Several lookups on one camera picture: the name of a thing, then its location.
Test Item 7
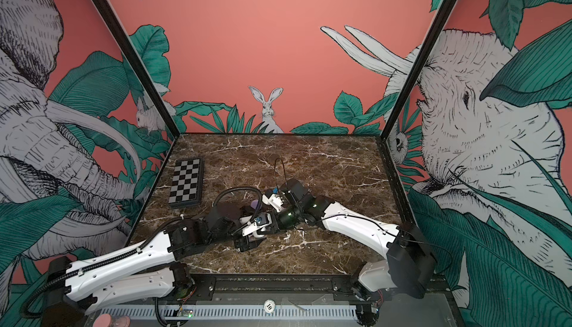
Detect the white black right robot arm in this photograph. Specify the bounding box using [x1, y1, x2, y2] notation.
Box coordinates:
[257, 179, 437, 299]

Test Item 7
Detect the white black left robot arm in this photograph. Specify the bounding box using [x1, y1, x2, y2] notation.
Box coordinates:
[19, 205, 272, 326]

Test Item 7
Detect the poker chip on vent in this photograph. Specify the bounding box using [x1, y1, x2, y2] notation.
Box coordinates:
[263, 300, 276, 314]

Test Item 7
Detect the black white chessboard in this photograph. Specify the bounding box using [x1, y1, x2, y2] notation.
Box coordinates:
[168, 157, 204, 209]

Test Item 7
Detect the white perforated vent strip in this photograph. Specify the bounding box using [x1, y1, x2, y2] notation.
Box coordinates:
[102, 304, 358, 321]

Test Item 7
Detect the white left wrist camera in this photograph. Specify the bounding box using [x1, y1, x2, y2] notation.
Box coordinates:
[239, 212, 272, 239]

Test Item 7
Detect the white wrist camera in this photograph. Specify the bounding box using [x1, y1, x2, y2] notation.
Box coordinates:
[262, 188, 287, 212]
[239, 212, 272, 239]

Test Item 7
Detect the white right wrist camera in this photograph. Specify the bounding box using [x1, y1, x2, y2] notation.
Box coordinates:
[262, 188, 287, 212]

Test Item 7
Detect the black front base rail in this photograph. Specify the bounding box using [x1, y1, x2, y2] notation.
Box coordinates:
[178, 272, 452, 306]

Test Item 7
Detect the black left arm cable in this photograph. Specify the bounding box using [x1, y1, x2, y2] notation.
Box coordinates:
[212, 185, 265, 221]

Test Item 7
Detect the black left corner post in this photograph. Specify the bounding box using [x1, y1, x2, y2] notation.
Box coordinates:
[91, 0, 180, 140]

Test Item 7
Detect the black corner post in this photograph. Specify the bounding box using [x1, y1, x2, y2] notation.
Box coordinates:
[379, 0, 475, 140]
[91, 0, 180, 140]

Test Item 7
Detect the black right corner post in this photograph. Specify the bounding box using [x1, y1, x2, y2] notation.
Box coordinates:
[379, 0, 475, 140]

